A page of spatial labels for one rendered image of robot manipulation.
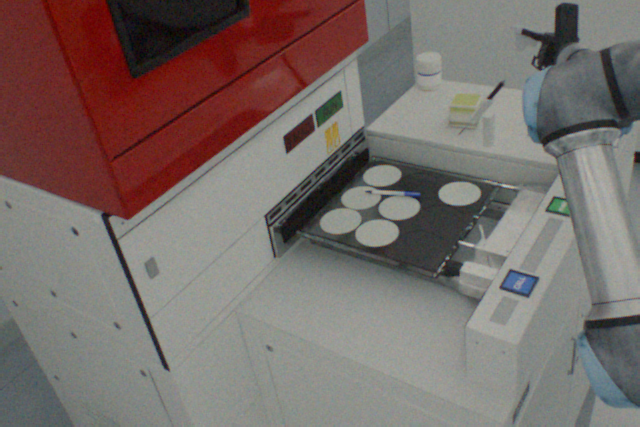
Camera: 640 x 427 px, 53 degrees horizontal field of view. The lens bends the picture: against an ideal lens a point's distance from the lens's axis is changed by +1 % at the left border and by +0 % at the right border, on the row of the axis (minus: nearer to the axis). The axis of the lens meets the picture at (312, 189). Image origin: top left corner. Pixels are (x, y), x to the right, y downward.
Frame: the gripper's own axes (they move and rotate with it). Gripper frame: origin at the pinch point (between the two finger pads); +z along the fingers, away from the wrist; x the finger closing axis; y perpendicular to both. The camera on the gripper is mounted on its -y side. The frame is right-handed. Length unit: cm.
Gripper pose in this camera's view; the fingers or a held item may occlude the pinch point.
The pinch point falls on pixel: (539, 27)
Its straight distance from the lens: 172.1
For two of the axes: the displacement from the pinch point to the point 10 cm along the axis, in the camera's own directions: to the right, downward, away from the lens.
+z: -0.8, -4.7, 8.8
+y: -1.6, 8.8, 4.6
